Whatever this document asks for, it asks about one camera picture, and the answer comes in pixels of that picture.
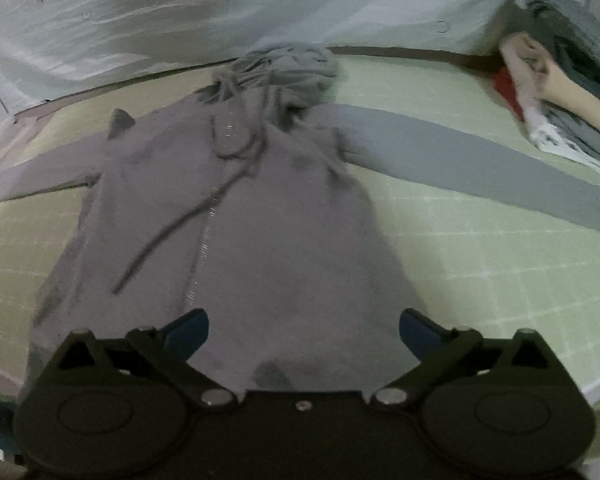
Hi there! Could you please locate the pale carrot print sheet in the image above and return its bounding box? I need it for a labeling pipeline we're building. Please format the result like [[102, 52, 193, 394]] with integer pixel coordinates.
[[0, 0, 593, 126]]

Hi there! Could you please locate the dark patterned folded cloth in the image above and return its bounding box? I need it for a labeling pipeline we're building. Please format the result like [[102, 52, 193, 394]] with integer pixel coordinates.
[[510, 0, 600, 97]]

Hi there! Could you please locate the red folded cloth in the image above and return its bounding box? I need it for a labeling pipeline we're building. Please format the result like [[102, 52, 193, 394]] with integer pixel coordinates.
[[492, 66, 527, 122]]

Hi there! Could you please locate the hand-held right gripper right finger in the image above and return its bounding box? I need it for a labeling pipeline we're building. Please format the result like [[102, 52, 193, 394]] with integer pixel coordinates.
[[370, 308, 564, 413]]

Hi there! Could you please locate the white printed folded cloth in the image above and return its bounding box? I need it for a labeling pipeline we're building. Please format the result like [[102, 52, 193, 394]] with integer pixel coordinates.
[[522, 104, 600, 178]]

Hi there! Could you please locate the grey-blue folded cloth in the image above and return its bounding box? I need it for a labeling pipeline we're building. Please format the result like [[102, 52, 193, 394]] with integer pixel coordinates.
[[545, 105, 600, 172]]

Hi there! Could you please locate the pale pink folded cloth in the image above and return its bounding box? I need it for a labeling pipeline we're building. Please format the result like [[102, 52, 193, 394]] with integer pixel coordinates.
[[499, 32, 552, 111]]

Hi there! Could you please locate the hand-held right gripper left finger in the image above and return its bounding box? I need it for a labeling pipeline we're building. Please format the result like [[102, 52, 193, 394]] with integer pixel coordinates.
[[55, 308, 241, 413]]

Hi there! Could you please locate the green grid mat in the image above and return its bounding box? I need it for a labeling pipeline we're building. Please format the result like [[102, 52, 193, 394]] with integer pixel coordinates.
[[0, 52, 600, 411]]

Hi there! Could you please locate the grey zip hoodie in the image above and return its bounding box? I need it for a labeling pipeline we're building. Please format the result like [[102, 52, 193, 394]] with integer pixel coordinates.
[[0, 42, 600, 401]]

